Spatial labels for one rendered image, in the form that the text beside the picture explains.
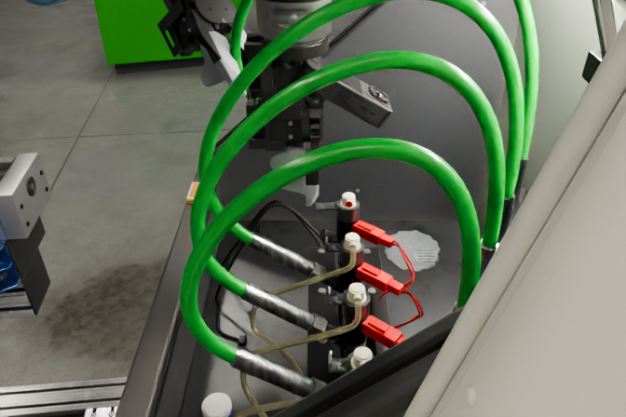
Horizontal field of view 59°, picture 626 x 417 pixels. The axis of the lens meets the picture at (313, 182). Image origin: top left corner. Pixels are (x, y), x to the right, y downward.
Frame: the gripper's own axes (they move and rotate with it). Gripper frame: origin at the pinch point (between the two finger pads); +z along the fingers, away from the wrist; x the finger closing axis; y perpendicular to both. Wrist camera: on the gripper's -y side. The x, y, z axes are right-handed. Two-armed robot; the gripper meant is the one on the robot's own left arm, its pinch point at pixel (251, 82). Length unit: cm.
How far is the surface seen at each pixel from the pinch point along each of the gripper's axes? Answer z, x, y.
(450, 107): 13.7, -35.4, -7.9
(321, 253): 24.7, -2.7, 5.1
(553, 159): 23, 32, -39
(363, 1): 5.9, 13.5, -26.2
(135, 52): -139, -191, 236
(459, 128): 17.6, -37.6, -6.6
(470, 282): 30.0, 17.8, -24.9
